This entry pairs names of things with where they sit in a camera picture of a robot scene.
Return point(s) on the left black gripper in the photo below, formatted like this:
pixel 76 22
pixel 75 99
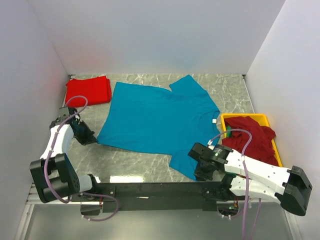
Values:
pixel 81 132

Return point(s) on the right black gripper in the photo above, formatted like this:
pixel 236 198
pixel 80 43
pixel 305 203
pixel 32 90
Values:
pixel 202 170

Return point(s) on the blue t shirt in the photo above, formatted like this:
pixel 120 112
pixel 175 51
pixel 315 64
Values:
pixel 155 120

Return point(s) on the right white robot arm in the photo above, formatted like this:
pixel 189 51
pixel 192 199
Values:
pixel 229 175

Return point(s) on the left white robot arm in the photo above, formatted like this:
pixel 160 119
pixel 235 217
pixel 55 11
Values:
pixel 53 174

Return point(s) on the green t shirt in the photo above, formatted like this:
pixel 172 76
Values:
pixel 228 132

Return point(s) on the black base beam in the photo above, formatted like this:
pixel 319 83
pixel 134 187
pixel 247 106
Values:
pixel 145 196

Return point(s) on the folded red t shirt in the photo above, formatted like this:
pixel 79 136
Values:
pixel 97 91

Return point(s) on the dark red t shirt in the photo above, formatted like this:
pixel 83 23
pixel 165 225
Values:
pixel 237 141

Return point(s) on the aluminium frame rail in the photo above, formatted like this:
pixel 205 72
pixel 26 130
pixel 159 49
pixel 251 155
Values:
pixel 32 197

